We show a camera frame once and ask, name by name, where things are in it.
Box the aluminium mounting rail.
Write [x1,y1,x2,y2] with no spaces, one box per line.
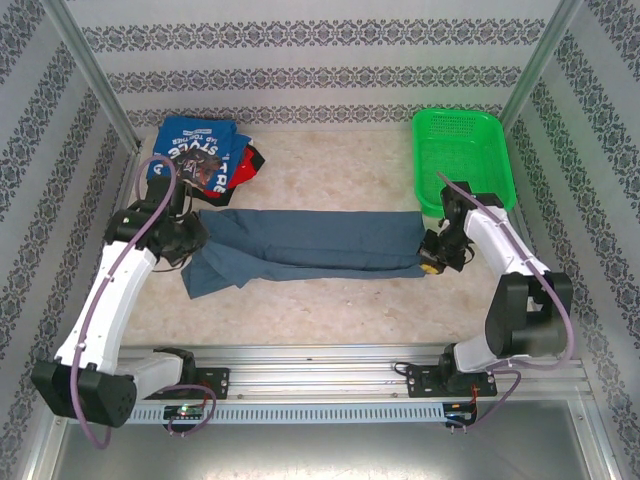
[48,343,587,403]

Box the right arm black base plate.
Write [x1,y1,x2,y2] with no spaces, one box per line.
[405,364,499,399]

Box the brushed metal panel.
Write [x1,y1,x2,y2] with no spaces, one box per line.
[47,399,614,480]

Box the slotted grey cable duct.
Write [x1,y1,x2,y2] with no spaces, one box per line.
[67,403,447,426]

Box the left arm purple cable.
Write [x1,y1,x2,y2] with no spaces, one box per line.
[69,155,217,450]

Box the plain teal blue t-shirt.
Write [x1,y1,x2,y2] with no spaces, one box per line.
[180,208,427,301]

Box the red folded t-shirt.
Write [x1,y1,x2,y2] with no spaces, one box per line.
[227,144,258,189]

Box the green plastic basket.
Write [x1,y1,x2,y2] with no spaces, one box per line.
[410,108,519,219]

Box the aluminium frame post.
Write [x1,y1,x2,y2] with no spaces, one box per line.
[499,0,585,126]
[39,0,145,152]

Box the black folded t-shirt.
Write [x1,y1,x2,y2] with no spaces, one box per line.
[201,132,267,208]

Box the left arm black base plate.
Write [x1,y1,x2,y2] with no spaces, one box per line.
[144,367,232,401]

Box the blue printed folded t-shirt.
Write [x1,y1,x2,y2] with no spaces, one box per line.
[145,115,239,199]

